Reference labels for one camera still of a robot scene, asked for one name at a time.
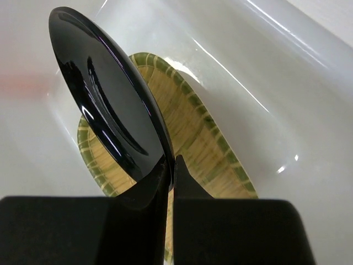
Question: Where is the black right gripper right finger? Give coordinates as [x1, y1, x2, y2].
[173, 155, 315, 264]

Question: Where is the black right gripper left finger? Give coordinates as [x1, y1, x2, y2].
[1, 163, 169, 264]

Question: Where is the green yellow woven bamboo tray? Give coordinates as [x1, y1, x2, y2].
[77, 52, 259, 262]

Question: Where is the black round plate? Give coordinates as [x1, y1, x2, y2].
[49, 7, 174, 181]

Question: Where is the white plastic bin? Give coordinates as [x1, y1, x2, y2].
[0, 0, 353, 210]

